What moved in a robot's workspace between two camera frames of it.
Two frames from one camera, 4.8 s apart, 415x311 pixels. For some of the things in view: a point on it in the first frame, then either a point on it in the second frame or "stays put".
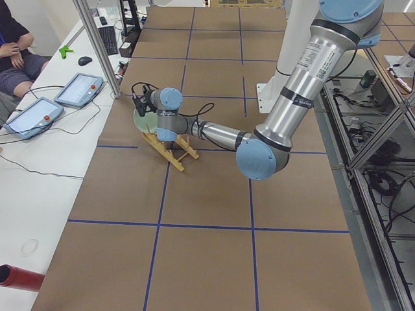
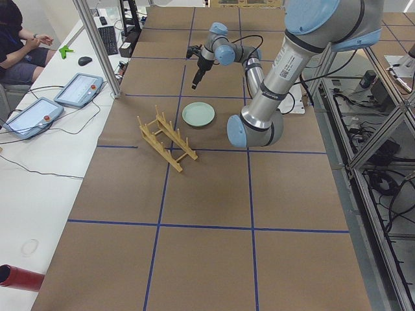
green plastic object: (63, 50) stays put
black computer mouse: (83, 61) stays put
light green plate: (148, 123) to (198, 114)
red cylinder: (18, 278) stays put
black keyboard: (107, 35) stays put
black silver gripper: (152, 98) to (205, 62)
